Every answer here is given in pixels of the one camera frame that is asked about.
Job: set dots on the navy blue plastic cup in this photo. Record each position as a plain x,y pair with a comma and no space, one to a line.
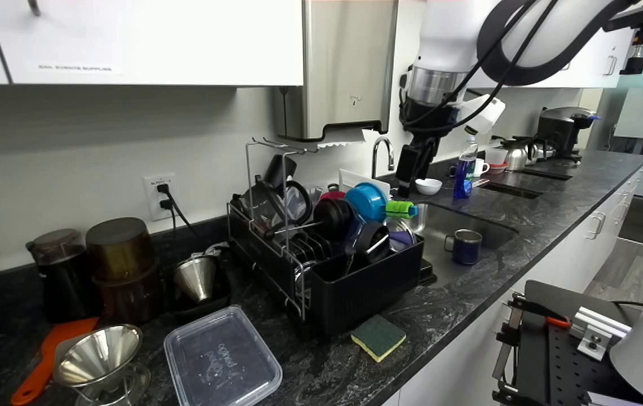
402,241

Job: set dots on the white ceramic mug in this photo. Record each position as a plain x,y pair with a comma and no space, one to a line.
482,169

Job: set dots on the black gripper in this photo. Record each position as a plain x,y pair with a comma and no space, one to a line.
424,131

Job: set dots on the black dish rack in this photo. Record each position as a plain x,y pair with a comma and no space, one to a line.
357,294

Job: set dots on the orange plastic spatula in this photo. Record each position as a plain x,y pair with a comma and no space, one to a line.
50,361

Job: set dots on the navy blue metal mug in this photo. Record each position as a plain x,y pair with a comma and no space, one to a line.
467,250

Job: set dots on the small steel coffee dripper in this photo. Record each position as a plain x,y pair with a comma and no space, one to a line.
200,277

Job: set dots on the small dark metal canister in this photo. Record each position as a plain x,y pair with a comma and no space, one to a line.
61,279

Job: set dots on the chrome faucet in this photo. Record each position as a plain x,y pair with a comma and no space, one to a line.
379,147

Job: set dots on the steel paper towel dispenser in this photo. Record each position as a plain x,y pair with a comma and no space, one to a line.
335,69

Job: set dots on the round glass lid black rim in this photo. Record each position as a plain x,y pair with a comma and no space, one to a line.
298,201

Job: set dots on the silver metal clamp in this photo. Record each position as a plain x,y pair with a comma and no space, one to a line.
599,328

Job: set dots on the green squeeze bottle blue cap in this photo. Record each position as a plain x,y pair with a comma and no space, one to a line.
402,209

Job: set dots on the clear plastic tub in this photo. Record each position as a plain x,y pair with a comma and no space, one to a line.
356,181

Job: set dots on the white wall outlet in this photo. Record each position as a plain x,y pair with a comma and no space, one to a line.
159,196

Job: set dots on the large brown metal canister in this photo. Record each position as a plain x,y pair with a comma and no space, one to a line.
121,263

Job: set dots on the clear plastic food container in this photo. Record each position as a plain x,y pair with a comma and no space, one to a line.
223,361

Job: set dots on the white cabinet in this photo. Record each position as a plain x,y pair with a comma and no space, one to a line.
148,37
561,255
609,65

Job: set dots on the large steel funnel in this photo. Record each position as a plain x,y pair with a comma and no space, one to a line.
98,357

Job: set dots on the green and yellow sponge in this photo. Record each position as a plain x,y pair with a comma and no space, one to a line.
378,339

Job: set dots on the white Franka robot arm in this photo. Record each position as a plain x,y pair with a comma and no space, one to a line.
448,37

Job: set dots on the small white bowl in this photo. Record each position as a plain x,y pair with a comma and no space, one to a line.
429,187

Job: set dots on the black perforated tool board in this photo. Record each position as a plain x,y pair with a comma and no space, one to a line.
553,369

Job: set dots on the white upper cabinet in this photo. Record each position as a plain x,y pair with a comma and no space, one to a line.
148,37
609,65

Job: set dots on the black cup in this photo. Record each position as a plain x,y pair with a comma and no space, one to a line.
279,173

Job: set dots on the teal plastic bowl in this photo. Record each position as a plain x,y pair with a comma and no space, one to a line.
369,203

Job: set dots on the blue soap bottle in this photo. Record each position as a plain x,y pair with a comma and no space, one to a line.
461,181

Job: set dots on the red plastic cup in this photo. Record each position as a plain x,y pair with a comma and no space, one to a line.
332,196

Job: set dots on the black coffee machine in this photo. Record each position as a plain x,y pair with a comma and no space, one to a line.
565,131

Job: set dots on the white lower cabinet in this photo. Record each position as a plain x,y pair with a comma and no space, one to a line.
561,255

